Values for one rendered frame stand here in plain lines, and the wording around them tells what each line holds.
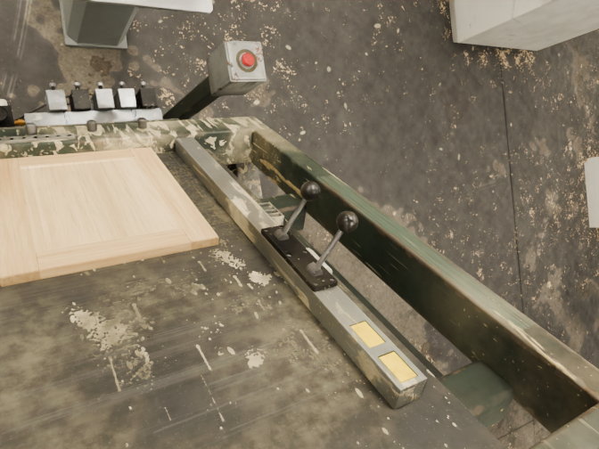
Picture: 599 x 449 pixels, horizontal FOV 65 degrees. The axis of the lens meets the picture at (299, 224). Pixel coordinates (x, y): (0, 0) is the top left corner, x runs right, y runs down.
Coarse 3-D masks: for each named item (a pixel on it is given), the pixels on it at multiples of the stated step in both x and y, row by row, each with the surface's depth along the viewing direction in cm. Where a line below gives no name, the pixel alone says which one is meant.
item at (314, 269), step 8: (344, 216) 78; (352, 216) 78; (344, 224) 78; (352, 224) 78; (344, 232) 79; (336, 240) 80; (328, 248) 80; (312, 264) 81; (320, 264) 81; (312, 272) 80; (320, 272) 80
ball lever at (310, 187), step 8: (304, 184) 87; (312, 184) 86; (304, 192) 87; (312, 192) 86; (304, 200) 88; (312, 200) 88; (296, 208) 89; (296, 216) 89; (288, 224) 89; (280, 232) 89; (280, 240) 89
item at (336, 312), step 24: (192, 144) 127; (192, 168) 122; (216, 168) 116; (216, 192) 109; (240, 192) 106; (240, 216) 99; (264, 216) 98; (264, 240) 91; (288, 264) 84; (336, 288) 80; (312, 312) 79; (336, 312) 74; (360, 312) 75; (336, 336) 74; (384, 336) 71; (360, 360) 69; (408, 360) 67; (384, 384) 65; (408, 384) 63
